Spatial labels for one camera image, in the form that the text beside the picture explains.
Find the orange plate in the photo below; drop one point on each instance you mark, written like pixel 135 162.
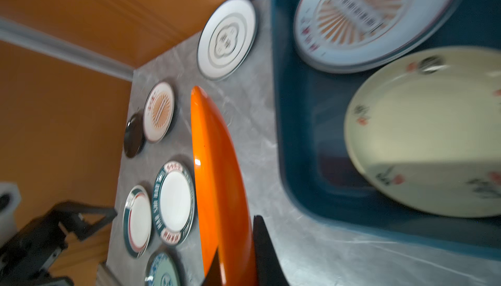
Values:
pixel 223 212

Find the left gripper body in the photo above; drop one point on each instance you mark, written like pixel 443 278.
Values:
pixel 28 255

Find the green red rimmed plate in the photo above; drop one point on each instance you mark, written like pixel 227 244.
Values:
pixel 137 222

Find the teal floral pattern plate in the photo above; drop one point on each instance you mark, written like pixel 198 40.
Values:
pixel 161 271

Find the cream yellow plate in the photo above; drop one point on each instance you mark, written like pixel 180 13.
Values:
pixel 425 131

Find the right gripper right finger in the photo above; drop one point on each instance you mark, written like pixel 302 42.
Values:
pixel 269 271

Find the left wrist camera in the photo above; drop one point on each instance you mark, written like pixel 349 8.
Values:
pixel 10 200

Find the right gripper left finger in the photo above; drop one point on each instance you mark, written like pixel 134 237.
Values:
pixel 213 277

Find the black plate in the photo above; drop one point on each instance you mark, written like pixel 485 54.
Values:
pixel 134 139

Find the white clover pattern plate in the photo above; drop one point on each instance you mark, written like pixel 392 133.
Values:
pixel 227 39

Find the sunburst pattern plate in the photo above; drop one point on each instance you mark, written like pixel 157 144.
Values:
pixel 158 112
pixel 349 36

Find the teal plastic bin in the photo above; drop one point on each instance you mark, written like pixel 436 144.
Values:
pixel 317 172

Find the hao shi wei plate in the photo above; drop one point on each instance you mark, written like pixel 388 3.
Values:
pixel 173 203

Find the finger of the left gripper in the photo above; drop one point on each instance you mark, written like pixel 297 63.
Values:
pixel 83 220

